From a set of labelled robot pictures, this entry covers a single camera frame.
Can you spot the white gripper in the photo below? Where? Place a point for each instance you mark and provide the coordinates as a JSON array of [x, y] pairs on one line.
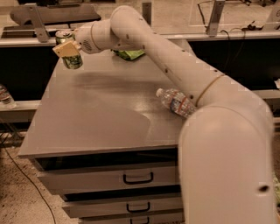
[[84, 39]]

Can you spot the green soda can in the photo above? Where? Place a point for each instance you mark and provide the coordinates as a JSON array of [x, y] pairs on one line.
[[62, 36]]

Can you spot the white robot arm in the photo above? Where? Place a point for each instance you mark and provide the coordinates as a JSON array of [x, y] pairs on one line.
[[225, 147]]

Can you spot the green snack bag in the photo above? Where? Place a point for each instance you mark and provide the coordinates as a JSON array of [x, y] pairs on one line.
[[129, 55]]

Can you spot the water bottle on left ledge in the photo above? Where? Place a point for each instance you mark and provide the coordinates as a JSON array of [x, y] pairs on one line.
[[6, 99]]

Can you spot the grey drawer cabinet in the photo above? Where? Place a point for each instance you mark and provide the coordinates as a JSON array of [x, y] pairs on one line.
[[105, 113]]

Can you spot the clear plastic water bottle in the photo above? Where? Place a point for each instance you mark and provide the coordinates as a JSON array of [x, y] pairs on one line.
[[176, 102]]

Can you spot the top grey drawer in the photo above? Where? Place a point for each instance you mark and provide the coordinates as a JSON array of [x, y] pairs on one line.
[[109, 178]]

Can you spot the grey drawer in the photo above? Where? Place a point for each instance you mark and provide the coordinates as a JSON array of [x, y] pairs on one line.
[[109, 178], [119, 206], [165, 218]]

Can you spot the middle grey drawer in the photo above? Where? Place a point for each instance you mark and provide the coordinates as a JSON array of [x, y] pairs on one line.
[[119, 206]]

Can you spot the bottom grey drawer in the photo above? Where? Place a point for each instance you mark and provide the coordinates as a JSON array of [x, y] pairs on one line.
[[165, 218]]

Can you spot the left metal bracket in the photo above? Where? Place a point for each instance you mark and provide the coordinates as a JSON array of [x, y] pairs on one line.
[[39, 27]]

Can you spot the metal bracket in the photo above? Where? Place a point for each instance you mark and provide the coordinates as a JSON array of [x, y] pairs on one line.
[[146, 11], [213, 25], [39, 27]]

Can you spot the metal rail barrier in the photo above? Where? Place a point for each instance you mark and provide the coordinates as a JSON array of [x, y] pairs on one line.
[[223, 35]]

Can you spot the middle metal bracket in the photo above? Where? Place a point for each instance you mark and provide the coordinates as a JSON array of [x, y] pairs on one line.
[[146, 11]]

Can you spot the right metal bracket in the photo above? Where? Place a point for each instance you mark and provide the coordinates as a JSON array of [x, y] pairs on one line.
[[213, 25]]

